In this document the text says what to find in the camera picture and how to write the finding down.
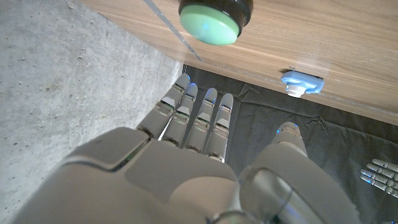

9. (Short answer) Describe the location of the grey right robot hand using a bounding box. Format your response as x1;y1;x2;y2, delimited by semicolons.
11;73;363;224

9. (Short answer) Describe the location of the blue toy camera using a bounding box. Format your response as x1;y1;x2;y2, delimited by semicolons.
280;70;325;98

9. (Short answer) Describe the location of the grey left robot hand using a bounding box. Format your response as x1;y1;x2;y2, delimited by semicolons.
359;158;398;199

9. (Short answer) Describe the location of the wooden table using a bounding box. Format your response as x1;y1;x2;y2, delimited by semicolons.
142;0;398;118

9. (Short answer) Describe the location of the green push button black base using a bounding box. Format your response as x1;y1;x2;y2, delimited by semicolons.
178;0;254;47

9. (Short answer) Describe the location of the black fabric backdrop curtain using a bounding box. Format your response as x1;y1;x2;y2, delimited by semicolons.
182;64;398;224

